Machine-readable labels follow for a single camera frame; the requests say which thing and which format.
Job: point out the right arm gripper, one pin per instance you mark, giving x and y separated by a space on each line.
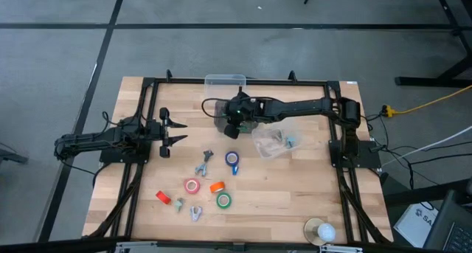
243 107

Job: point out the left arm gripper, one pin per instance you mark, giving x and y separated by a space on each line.
156 131

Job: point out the black staple remover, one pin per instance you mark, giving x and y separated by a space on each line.
208 155

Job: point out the beige staple remover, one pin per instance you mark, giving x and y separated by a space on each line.
278 135

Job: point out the clear plastic bin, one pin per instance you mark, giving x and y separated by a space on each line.
221 85
265 146

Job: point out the blue tape roll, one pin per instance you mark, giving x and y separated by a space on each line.
226 158

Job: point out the pink tape roll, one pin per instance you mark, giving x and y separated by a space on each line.
186 186

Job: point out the light blue staple remover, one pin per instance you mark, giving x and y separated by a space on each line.
290 141

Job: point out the blue mini stapler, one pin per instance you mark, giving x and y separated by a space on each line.
235 170

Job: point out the red tape roll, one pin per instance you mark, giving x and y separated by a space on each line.
163 197

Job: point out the orange tape roll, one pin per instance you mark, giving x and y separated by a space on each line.
217 187

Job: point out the green tape roll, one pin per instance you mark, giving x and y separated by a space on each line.
218 200

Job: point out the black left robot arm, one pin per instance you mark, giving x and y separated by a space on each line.
85 140

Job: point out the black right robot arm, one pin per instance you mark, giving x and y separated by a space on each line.
302 107

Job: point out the blue-grey staple remover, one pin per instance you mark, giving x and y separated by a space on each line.
201 169

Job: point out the green-grey staple remover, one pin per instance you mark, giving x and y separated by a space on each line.
179 204

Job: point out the lilac staple remover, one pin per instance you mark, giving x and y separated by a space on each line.
195 212

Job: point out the dark translucent plastic bin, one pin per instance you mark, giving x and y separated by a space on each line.
219 124

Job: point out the white sticker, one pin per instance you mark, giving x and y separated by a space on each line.
352 82

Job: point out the white bulb table lamp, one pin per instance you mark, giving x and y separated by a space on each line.
326 232

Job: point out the dark chair base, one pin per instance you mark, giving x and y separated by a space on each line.
11 156

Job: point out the black desk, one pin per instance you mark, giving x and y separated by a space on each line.
424 82

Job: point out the white printed box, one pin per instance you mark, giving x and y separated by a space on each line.
414 223

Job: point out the black laptop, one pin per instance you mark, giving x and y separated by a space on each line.
453 231

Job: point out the black aluminium table frame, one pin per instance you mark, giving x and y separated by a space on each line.
177 82

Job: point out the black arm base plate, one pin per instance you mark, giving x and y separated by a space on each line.
110 158
370 161

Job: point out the silver bracket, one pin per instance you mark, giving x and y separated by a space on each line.
339 249
136 246

